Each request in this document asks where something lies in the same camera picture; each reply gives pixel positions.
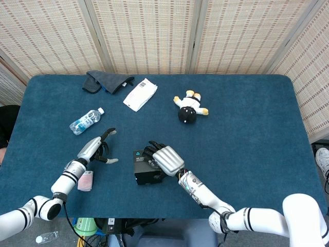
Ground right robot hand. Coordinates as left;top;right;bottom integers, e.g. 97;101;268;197
143;140;186;181

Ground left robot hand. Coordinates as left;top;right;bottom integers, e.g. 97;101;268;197
76;128;119;165

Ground black cardboard box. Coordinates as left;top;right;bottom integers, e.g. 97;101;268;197
133;149;165;186

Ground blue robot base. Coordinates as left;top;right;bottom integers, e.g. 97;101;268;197
106;218;218;247

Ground black box with white label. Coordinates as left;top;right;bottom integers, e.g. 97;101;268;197
99;218;124;235

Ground clear plastic water bottle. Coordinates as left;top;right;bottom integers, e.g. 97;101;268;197
69;107;105;136

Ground pink tissue pack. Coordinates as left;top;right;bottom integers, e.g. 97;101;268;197
77;170;94;192

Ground black and white plush doll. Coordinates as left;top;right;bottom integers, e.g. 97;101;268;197
173;90;209;125

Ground grey folded cloth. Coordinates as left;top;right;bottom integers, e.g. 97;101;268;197
82;70;135;95

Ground white wet wipes pack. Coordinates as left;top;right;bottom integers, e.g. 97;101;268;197
122;78;158;112

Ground green plastic cup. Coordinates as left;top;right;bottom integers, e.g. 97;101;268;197
73;217;99;236

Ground person in black clothing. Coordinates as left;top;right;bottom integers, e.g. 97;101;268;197
0;104;21;165

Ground crushed clear plastic bottle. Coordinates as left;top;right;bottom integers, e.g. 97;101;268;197
35;231;60;244

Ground blue felt table cover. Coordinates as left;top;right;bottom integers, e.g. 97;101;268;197
0;74;327;221

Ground woven bamboo screen panel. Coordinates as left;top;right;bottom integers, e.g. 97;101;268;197
0;50;30;108
0;0;106;78
267;0;329;144
190;0;319;75
84;0;201;75

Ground white sneaker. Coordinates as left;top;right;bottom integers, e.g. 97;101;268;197
315;147;329;181

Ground coloured right wrist wires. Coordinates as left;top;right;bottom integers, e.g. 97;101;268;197
178;169;198;201

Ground black cable bundle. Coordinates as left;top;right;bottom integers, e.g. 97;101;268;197
123;218;165;236

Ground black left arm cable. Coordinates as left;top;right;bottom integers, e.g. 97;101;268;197
63;202;89;247

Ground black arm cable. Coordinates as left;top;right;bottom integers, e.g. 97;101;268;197
63;202;89;247
200;203;239;247

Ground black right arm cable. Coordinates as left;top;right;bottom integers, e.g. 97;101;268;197
200;203;239;247

